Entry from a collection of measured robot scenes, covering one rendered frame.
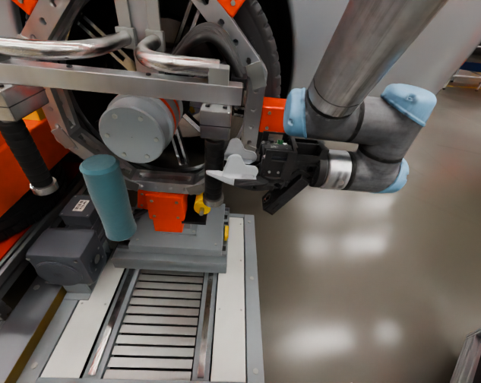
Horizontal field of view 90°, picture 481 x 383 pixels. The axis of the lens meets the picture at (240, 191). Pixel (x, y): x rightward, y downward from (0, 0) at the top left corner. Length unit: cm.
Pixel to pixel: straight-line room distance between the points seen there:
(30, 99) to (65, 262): 56
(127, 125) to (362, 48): 41
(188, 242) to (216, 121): 78
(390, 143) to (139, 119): 44
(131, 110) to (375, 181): 46
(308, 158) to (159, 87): 27
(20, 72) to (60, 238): 61
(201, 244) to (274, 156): 75
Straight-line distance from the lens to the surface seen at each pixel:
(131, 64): 76
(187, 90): 42
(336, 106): 36
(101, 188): 68
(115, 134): 55
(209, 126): 40
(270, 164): 42
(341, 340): 128
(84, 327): 119
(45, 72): 50
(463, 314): 170
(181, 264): 114
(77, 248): 96
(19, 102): 54
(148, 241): 114
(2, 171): 98
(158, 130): 51
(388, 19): 28
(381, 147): 46
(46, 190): 61
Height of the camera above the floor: 110
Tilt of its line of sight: 40 degrees down
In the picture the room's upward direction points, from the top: 7 degrees clockwise
